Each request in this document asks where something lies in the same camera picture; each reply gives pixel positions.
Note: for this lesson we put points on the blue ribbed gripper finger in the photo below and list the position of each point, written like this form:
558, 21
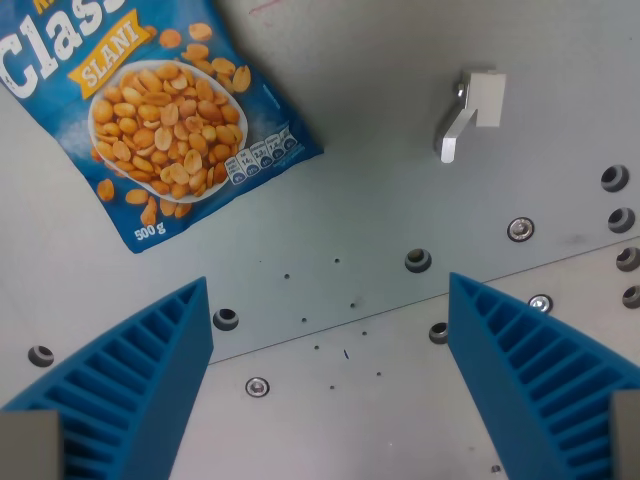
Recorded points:
525, 370
125, 380

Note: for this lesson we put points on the silver hex bolt with washer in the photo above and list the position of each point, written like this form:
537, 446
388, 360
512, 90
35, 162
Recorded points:
540, 302
257, 386
521, 229

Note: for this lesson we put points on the silver metal bracket clamp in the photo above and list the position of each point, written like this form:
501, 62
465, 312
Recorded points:
472, 112

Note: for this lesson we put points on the blue salted peanuts bag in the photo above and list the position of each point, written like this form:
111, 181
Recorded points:
150, 115

